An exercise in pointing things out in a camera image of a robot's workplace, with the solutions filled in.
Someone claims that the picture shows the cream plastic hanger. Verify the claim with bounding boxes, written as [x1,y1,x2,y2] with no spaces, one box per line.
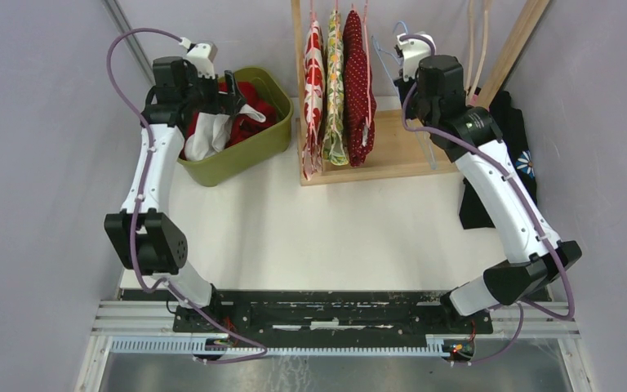
[464,0,494,106]

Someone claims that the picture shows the red poppy print garment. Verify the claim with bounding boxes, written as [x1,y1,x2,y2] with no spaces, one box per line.
[302,19,325,180]

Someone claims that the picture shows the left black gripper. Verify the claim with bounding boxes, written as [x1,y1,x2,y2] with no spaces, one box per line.
[183,66,247,117]

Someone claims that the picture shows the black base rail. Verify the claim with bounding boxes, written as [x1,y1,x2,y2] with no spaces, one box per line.
[121,284,553,350]

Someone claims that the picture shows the pink wire hanger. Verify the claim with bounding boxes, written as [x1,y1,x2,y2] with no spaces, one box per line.
[308,0,375,147]

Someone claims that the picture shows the yellow floral print garment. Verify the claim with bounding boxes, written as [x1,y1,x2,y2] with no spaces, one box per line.
[322,8,349,166]

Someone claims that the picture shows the white slotted cable duct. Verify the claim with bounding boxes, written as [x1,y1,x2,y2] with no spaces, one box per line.
[109,336,474,359]

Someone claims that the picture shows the dark red polka-dot garment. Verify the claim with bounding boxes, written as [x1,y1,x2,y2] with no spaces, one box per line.
[342,10,376,167]

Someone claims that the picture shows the red skirt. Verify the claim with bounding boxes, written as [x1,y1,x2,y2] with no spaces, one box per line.
[180,82,278,162]

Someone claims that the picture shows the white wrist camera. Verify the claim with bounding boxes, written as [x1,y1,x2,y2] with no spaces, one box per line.
[185,42,217,79]
[396,32,436,82]

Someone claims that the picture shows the black garment with flower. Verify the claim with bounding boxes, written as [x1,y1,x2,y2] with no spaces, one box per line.
[458,91,537,229]

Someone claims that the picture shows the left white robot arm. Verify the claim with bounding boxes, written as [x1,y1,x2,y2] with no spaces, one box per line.
[104,56,247,332]

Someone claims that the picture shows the blue wire hanger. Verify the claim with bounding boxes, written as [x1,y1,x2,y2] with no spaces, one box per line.
[371,20,440,172]

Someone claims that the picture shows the purple cable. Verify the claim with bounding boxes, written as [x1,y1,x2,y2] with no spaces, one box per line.
[398,34,576,364]
[106,28,269,364]

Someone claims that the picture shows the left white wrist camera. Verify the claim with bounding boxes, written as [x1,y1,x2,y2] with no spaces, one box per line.
[185,42,217,79]

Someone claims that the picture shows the white garment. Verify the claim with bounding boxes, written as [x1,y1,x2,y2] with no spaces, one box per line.
[181,105,274,162]

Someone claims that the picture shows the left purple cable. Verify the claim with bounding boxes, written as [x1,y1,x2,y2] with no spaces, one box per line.
[106,28,269,364]

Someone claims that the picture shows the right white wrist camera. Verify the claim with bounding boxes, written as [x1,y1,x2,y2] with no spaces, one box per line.
[396,32,436,82]

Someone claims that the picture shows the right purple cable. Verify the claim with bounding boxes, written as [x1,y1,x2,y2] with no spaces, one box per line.
[398,34,576,364]

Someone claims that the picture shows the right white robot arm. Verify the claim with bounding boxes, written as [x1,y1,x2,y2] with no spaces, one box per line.
[398,55,582,333]

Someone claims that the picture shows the wooden clothes rack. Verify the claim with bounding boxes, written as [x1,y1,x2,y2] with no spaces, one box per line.
[300,0,549,186]

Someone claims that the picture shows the green plastic basket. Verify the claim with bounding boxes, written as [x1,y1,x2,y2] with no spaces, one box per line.
[178,67,293,187]

